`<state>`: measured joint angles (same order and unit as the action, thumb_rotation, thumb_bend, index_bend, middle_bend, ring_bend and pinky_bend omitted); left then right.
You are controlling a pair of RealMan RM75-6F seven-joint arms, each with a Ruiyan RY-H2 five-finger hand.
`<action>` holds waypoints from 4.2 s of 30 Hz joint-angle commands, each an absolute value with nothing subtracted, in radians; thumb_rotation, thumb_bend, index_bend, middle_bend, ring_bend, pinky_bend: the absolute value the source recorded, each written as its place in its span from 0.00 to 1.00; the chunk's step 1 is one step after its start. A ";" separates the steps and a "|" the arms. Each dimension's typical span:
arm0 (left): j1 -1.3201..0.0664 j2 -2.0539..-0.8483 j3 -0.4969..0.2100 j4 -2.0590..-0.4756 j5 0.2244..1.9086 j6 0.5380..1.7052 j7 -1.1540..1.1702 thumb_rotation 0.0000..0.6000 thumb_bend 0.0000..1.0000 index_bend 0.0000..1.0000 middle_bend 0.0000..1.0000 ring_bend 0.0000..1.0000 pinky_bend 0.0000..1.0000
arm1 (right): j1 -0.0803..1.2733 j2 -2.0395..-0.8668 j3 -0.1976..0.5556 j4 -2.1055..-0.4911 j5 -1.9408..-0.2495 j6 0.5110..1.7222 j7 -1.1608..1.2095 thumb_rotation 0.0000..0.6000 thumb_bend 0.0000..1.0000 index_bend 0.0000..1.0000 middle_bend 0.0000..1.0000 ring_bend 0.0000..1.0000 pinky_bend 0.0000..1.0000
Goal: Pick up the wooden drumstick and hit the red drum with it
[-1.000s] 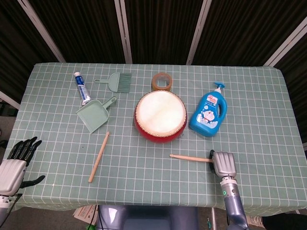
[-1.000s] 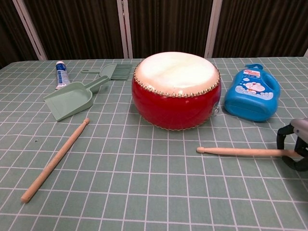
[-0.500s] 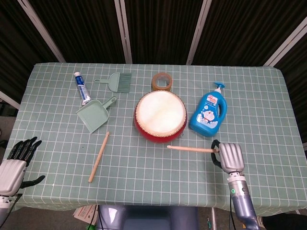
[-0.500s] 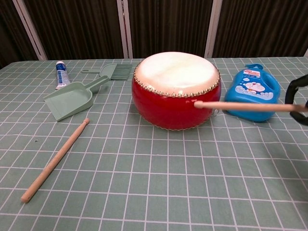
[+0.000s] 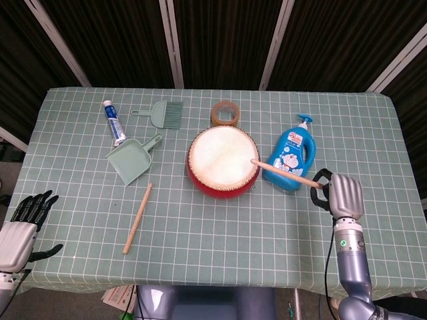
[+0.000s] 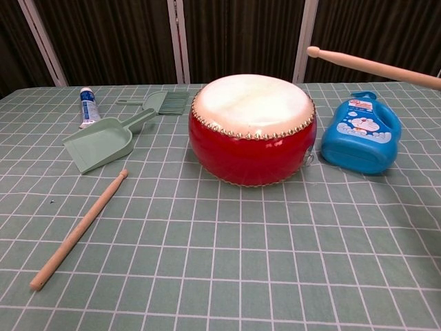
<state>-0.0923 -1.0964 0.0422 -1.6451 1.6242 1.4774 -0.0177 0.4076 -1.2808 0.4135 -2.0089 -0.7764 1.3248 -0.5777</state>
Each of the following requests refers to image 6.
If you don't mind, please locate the green checked tablecloth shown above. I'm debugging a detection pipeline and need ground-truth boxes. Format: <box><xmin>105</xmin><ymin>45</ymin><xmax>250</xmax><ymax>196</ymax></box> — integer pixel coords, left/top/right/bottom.
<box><xmin>0</xmin><ymin>81</ymin><xmax>441</xmax><ymax>331</ymax></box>

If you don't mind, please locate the white screen frame post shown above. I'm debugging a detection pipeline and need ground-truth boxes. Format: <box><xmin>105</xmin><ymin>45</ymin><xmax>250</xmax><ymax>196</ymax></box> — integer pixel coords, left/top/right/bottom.
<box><xmin>17</xmin><ymin>0</ymin><xmax>68</xmax><ymax>87</ymax></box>
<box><xmin>167</xmin><ymin>0</ymin><xmax>191</xmax><ymax>85</ymax></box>
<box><xmin>291</xmin><ymin>0</ymin><xmax>320</xmax><ymax>83</ymax></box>

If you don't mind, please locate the red drum with white skin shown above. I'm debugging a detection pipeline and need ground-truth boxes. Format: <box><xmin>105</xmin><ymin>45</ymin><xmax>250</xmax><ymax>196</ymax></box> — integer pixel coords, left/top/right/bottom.
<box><xmin>187</xmin><ymin>72</ymin><xmax>316</xmax><ymax>189</ymax></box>

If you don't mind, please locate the white and blue toothpaste tube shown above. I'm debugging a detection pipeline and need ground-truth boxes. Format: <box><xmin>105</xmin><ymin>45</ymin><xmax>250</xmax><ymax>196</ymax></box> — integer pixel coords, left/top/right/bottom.
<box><xmin>79</xmin><ymin>86</ymin><xmax>101</xmax><ymax>130</ymax></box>

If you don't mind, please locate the blue detergent pump bottle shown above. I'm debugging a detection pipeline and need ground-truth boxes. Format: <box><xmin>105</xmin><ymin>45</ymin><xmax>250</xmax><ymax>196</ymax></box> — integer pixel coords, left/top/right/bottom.
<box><xmin>320</xmin><ymin>90</ymin><xmax>403</xmax><ymax>177</ymax></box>

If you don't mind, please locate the green plastic dustpan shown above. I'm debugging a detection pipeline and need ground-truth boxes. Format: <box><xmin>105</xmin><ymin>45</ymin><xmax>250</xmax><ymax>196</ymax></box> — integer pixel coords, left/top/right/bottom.
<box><xmin>61</xmin><ymin>108</ymin><xmax>156</xmax><ymax>174</ymax></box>

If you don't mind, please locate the wooden drumstick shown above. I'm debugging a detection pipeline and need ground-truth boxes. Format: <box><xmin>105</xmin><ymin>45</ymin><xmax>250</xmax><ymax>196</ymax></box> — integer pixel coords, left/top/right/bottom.
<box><xmin>29</xmin><ymin>168</ymin><xmax>129</xmax><ymax>291</ymax></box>
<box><xmin>306</xmin><ymin>46</ymin><xmax>441</xmax><ymax>91</ymax></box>

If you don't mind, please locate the green plastic hand brush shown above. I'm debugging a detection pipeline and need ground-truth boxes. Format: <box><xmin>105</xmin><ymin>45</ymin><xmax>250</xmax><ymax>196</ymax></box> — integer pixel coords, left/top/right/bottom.
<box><xmin>116</xmin><ymin>90</ymin><xmax>190</xmax><ymax>116</ymax></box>

